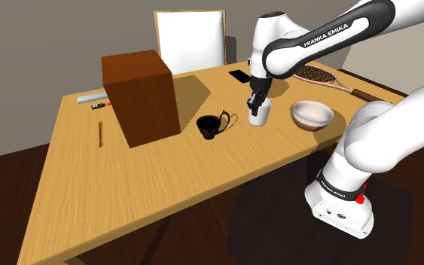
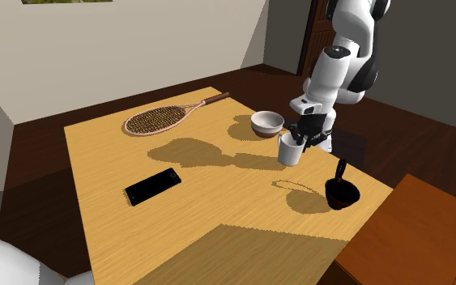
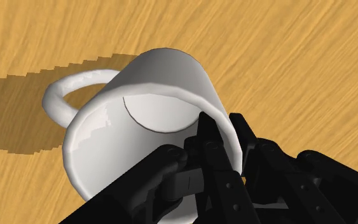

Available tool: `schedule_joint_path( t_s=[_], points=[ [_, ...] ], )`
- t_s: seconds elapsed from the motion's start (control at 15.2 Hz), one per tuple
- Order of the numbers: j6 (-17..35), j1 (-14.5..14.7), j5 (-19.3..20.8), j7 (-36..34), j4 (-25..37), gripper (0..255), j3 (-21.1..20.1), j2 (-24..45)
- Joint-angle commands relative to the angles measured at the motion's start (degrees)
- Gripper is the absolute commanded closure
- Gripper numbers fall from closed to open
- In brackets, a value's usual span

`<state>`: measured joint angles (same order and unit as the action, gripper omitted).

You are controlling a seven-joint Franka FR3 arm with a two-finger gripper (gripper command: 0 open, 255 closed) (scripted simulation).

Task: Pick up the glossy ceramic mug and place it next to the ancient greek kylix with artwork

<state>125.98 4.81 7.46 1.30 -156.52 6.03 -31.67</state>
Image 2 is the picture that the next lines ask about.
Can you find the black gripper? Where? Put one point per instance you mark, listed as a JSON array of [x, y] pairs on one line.
[[314, 124]]

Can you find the white mug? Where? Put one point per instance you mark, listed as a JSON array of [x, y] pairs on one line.
[[288, 154]]

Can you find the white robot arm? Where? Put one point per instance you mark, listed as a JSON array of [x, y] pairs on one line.
[[332, 75]]

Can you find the white bowl with brown base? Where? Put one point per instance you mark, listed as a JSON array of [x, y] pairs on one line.
[[267, 123]]

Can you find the dark brown door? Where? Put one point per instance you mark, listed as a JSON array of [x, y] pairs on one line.
[[318, 35]]

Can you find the brown wooden cabinet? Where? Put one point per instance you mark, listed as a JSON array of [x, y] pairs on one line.
[[409, 236]]

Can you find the pink tennis racket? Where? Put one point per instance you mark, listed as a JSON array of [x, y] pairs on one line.
[[154, 119]]

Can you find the black smartphone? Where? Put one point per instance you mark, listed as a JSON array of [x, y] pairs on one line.
[[152, 186]]

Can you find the light wooden table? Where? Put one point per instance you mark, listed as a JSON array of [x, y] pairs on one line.
[[132, 244]]

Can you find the white rounded furniture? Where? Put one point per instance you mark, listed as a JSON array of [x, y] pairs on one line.
[[2, 264]]

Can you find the wall picture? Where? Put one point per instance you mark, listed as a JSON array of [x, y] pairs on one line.
[[65, 1]]

